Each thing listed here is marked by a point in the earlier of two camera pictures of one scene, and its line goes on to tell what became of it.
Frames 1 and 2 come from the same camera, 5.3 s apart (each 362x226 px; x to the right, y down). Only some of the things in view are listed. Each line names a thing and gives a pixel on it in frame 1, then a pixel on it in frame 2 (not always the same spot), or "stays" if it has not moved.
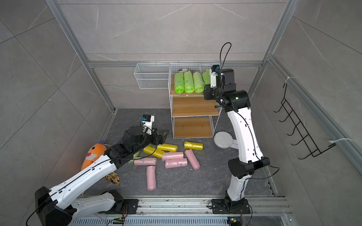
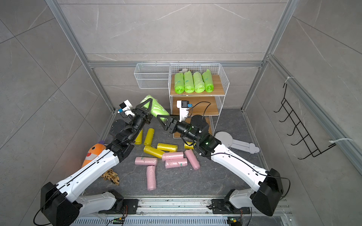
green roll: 206,77 stays
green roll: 178,83 stays
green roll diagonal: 135,155 -> 157,108
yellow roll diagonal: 150,149 stays
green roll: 189,84 stays
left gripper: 160,140 -> 140,116
